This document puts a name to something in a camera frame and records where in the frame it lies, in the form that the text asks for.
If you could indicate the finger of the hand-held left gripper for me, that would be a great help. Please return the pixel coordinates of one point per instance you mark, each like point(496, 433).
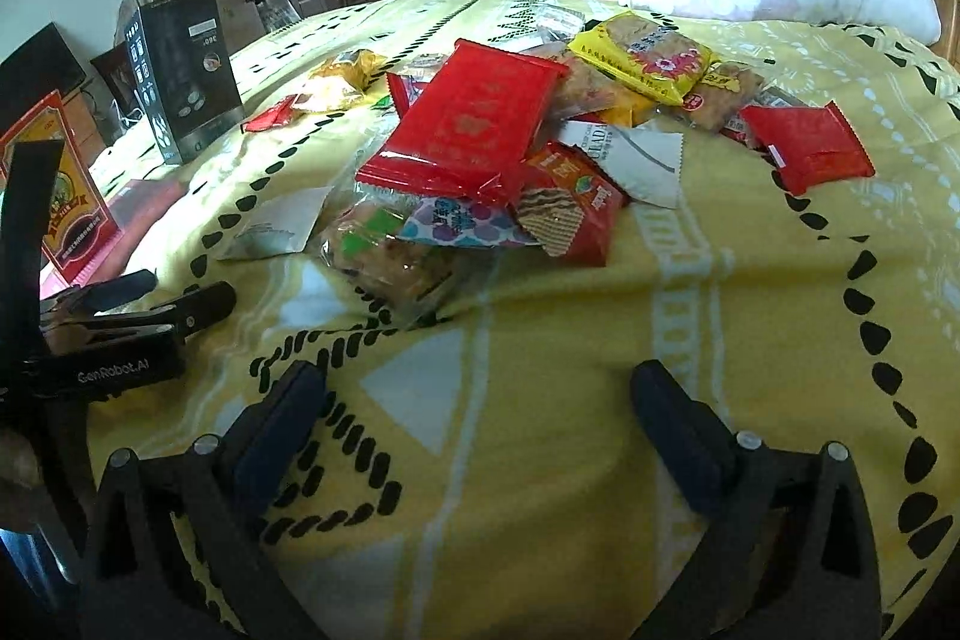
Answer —
point(120, 287)
point(202, 306)

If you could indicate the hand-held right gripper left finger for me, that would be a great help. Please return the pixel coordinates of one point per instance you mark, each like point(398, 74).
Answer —
point(281, 437)

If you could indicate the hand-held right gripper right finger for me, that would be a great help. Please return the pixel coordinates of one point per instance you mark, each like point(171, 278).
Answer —
point(675, 437)

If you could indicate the pile of assorted snacks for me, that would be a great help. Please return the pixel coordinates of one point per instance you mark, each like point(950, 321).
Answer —
point(465, 123)

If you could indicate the person's left hand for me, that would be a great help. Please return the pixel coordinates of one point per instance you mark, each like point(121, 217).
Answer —
point(16, 460)

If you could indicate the red yellow printed box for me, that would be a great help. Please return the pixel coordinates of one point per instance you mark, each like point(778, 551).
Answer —
point(71, 212)

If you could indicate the pink flat box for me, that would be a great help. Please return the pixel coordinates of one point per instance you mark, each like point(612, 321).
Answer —
point(142, 197)

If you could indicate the white flat packet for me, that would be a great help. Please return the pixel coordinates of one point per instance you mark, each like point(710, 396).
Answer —
point(274, 227)

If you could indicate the yellow printed blanket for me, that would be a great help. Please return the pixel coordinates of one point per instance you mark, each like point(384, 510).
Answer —
point(600, 325)

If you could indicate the small red wrapper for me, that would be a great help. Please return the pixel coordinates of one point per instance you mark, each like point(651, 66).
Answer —
point(270, 117)

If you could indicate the black product box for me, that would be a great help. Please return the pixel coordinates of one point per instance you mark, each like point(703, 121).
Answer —
point(184, 78)

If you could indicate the black television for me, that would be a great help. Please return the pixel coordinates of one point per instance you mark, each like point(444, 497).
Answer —
point(41, 70)

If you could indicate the yellow translucent packet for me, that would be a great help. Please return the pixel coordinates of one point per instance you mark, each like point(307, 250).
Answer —
point(341, 74)

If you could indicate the stacked cardboard boxes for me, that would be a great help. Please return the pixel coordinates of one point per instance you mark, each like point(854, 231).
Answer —
point(238, 25)

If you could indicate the red square snack packet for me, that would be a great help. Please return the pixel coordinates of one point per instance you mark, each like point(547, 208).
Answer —
point(814, 149)

